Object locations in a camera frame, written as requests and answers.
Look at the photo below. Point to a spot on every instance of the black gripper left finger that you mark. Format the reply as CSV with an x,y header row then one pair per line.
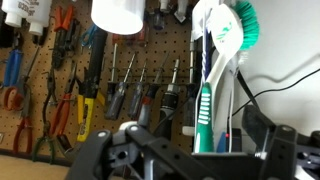
x,y
96,150

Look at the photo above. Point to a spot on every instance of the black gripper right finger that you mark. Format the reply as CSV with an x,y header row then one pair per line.
x,y
283,150

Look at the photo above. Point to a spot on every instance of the white and green dish brush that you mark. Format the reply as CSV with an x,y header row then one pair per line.
x,y
230,30

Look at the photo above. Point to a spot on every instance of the red band screwdriver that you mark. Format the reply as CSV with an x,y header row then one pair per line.
x,y
146,106

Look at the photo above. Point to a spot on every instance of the brown tool pegboard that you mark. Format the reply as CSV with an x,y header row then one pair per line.
x,y
43,83

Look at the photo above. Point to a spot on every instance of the white tipped screwdriver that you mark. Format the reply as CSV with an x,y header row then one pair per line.
x,y
189,113

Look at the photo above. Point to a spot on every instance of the white plastic bottle with text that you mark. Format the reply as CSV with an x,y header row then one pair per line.
x,y
13,10
38,13

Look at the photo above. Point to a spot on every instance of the white blue hanging tool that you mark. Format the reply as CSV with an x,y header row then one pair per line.
x,y
199,20

